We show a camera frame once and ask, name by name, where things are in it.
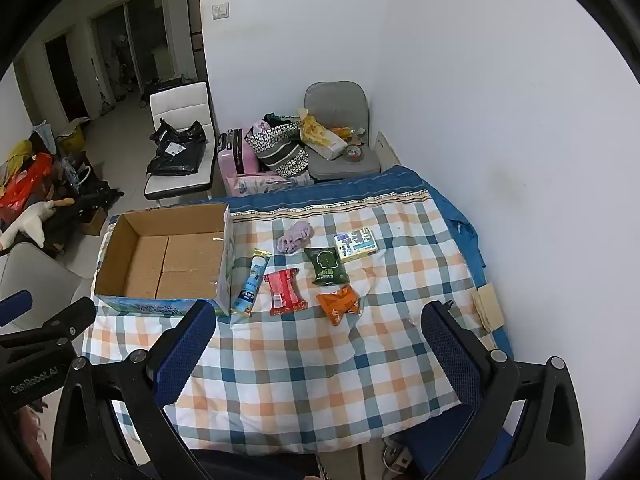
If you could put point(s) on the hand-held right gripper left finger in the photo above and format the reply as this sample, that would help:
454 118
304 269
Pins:
184 357

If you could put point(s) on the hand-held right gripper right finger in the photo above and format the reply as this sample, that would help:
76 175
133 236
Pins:
450 350

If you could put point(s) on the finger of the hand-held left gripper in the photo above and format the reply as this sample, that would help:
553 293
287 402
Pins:
62 321
15 306

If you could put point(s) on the long blue white packet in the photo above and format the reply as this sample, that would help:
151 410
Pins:
251 282

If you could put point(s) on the red snack packet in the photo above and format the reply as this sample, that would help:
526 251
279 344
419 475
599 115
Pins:
284 291

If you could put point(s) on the orange snack packet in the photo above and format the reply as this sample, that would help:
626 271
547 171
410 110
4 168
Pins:
337 305

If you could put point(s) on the white blue small box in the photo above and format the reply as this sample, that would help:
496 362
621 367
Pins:
356 244

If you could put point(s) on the green snack packet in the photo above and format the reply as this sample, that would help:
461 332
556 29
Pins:
325 266

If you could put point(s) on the purple sock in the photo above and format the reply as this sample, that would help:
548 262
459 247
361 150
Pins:
295 237

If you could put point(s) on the light grey shell chair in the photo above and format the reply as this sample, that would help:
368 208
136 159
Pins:
30 272

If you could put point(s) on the beige folded cloth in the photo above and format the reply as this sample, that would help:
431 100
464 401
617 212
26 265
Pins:
489 307

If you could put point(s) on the white goose plush toy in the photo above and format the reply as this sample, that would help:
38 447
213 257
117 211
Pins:
30 220

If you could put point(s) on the small cardboard box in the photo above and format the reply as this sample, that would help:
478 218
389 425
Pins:
94 222

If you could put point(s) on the plaid blanket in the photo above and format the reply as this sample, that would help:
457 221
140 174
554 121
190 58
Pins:
300 370

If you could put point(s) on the white power strip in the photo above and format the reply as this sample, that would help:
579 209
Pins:
397 455

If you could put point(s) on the dark clothing pile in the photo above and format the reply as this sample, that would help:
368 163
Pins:
85 197

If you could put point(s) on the red plastic bag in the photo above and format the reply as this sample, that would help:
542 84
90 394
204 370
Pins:
30 180

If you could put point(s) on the yellow cloth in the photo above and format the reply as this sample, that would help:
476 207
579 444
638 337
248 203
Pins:
20 150

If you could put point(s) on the yellow bin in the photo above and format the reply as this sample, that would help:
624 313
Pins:
72 137

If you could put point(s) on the floral pillow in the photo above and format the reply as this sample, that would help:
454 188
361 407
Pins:
255 184

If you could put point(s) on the black plastic bag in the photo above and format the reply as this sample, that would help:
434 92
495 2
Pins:
175 157

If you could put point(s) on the pink suitcase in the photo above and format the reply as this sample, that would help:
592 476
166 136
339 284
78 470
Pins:
232 165

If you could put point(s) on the white flat board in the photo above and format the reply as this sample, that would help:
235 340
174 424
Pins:
387 150

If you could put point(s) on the tape roll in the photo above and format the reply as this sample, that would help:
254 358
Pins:
354 154

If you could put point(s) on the patterned tote bag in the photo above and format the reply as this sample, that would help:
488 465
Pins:
280 152

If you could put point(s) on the white padded chair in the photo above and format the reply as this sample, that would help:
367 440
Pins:
180 100

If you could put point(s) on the yellow plastic bag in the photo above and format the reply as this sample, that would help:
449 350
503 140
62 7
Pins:
312 127

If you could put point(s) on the grey padded chair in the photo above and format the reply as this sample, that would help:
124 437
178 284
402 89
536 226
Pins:
332 100

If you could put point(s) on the sliding glass door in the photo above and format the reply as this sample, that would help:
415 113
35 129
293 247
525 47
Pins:
135 45

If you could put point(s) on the white light switch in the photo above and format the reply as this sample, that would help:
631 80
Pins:
220 11

